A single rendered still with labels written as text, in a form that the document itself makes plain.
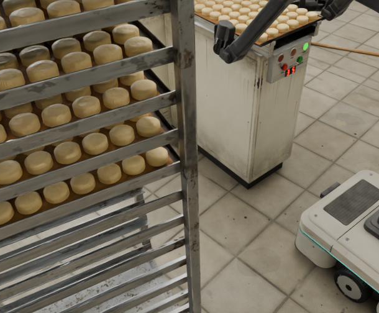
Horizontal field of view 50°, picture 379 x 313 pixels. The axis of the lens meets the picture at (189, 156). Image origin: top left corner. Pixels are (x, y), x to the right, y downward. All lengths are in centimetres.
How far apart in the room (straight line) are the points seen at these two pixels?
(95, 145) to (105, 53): 19
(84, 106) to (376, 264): 136
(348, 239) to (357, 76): 184
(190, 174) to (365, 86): 256
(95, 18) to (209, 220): 162
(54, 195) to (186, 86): 35
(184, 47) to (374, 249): 135
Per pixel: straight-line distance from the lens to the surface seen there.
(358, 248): 183
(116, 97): 78
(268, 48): 173
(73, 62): 73
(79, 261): 98
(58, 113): 77
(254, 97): 188
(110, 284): 181
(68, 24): 65
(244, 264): 200
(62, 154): 82
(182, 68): 72
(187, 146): 82
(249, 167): 214
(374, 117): 301
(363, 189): 207
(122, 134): 84
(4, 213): 88
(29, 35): 65
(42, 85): 68
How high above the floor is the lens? 166
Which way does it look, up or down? 42 degrees down
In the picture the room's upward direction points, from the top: 2 degrees counter-clockwise
